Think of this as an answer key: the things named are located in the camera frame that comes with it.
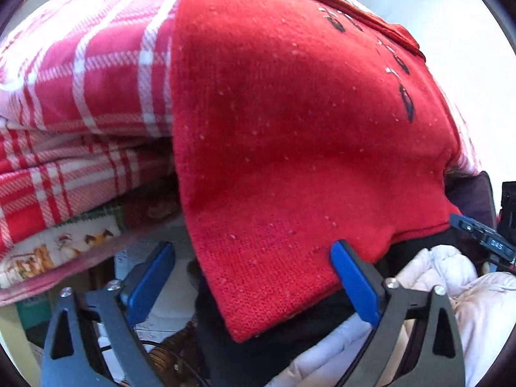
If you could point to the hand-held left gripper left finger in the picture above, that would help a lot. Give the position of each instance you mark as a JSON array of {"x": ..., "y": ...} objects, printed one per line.
[{"x": 151, "y": 282}]

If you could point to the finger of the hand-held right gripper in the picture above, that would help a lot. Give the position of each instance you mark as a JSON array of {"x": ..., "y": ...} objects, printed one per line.
[{"x": 483, "y": 238}]

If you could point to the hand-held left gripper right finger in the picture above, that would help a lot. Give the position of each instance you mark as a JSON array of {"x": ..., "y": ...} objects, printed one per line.
[{"x": 356, "y": 282}]

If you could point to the red knit sweater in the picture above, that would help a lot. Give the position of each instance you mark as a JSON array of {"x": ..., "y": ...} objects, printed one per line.
[{"x": 282, "y": 129}]

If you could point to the dark purple cloth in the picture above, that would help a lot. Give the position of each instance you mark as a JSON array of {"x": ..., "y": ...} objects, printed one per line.
[{"x": 471, "y": 197}]

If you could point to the brown wicker basket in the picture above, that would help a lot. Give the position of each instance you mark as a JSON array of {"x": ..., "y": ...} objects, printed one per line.
[{"x": 169, "y": 350}]

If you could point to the white padded jacket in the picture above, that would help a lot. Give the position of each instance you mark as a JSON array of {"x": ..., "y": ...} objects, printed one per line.
[{"x": 483, "y": 310}]

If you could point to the cartoon printed bed sheet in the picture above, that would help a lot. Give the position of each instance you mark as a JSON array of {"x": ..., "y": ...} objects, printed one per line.
[{"x": 60, "y": 246}]

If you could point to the black garment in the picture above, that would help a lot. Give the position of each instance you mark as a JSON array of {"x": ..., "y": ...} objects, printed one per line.
[{"x": 250, "y": 358}]

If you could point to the red plaid blanket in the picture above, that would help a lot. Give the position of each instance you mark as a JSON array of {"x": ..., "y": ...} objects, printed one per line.
[{"x": 100, "y": 68}]

